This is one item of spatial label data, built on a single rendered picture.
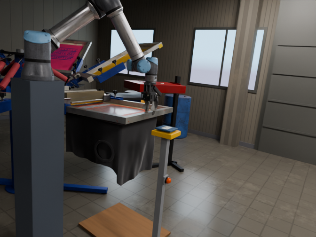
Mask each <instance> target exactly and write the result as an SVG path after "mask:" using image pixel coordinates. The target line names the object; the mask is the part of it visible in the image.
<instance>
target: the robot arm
mask: <svg viewBox="0 0 316 237"><path fill-rule="evenodd" d="M105 15H106V16H107V17H109V18H110V19H111V21H112V23H113V25H114V27H115V29H116V31H117V33H118V35H119V37H120V39H121V41H122V43H123V45H124V47H125V48H126V50H127V52H128V54H129V56H130V58H131V59H128V60H127V63H126V69H127V71H131V72H139V73H145V81H146V82H145V83H144V89H143V92H141V96H142V98H141V100H143V101H144V102H145V104H144V105H143V107H142V108H143V109H145V111H149V105H150V101H151V102H152V106H151V108H150V109H151V110H152V111H153V112H152V115H154V114H155V112H156V109H157V107H158V96H160V97H161V95H162V93H161V92H160V91H159V90H158V88H157V87H156V86H154V85H156V81H157V70H158V59H157V58H156V57H146V58H145V56H144V54H143V52H142V50H141V48H140V46H139V44H138V42H137V40H136V38H135V36H134V34H133V32H132V30H131V28H130V26H129V23H128V21H127V19H126V17H125V15H124V13H123V7H122V5H121V3H120V1H119V0H86V3H85V5H84V6H82V7H81V8H79V9H78V10H76V11H75V12H73V13H72V14H70V15H69V16H68V17H66V18H65V19H63V20H62V21H60V22H59V23H58V24H56V25H55V26H53V27H52V28H50V29H49V30H47V29H43V30H42V31H29V30H26V31H25V32H24V66H23V69H22V72H21V79H24V80H34V81H54V80H55V77H54V73H53V70H52V67H51V53H53V52H54V51H55V50H57V49H58V48H59V46H60V43H61V42H63V41H64V40H66V39H67V38H68V37H70V36H71V35H73V34H74V33H75V32H77V31H78V30H80V29H81V28H82V27H84V26H85V25H87V24H88V23H89V22H91V21H93V20H94V19H100V18H102V17H103V16H105ZM142 94H143V95H142Z"/></svg>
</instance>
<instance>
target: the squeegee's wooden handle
mask: <svg viewBox="0 0 316 237"><path fill-rule="evenodd" d="M103 96H104V91H86V92H70V93H64V98H71V102H76V101H86V100H95V99H103Z"/></svg>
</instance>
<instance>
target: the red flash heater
mask: <svg viewBox="0 0 316 237"><path fill-rule="evenodd" d="M145 82H146V81H137V80H124V87H125V88H128V89H131V90H134V91H137V92H140V93H141V92H143V89H144V83H145ZM160 83H162V84H160ZM154 86H156V87H157V88H158V90H159V91H160V92H161V93H177V94H185V92H186V86H183V85H181V84H179V83H174V82H170V83H168V82H156V85H154Z"/></svg>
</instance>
